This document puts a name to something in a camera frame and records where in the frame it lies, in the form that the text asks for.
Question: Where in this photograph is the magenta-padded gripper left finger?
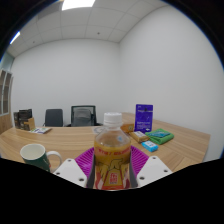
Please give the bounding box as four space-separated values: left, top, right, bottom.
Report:
52 147 97 190

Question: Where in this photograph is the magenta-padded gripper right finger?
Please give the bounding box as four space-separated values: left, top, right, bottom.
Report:
128 145 174 188

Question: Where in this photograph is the small blue box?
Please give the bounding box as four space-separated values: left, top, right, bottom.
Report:
140 140 160 153

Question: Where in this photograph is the green folded cloth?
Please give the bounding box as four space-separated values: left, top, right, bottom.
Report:
145 127 175 146

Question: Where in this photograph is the brown flat box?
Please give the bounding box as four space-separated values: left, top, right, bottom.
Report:
128 130 150 144

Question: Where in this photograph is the green mug white inside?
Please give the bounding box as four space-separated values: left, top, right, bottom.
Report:
19 143 64 174

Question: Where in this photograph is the yellow-labelled drink bottle white cap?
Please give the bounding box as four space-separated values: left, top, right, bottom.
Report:
92 111 132 191

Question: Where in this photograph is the small orange box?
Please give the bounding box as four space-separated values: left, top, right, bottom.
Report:
120 122 136 134

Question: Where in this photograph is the flat printed booklet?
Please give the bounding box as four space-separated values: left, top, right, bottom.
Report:
29 126 53 135

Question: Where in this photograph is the purple upright box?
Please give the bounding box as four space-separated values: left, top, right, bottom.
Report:
134 103 155 134

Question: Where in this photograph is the grey mesh office chair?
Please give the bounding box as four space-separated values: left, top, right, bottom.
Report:
65 104 102 128

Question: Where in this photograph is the black office chair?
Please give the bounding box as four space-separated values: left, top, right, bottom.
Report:
43 108 65 128

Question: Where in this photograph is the dark box stack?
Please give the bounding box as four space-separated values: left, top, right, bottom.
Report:
12 108 37 132

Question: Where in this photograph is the rectangular ceiling light panel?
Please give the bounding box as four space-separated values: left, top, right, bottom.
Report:
61 0 97 11
8 30 21 46

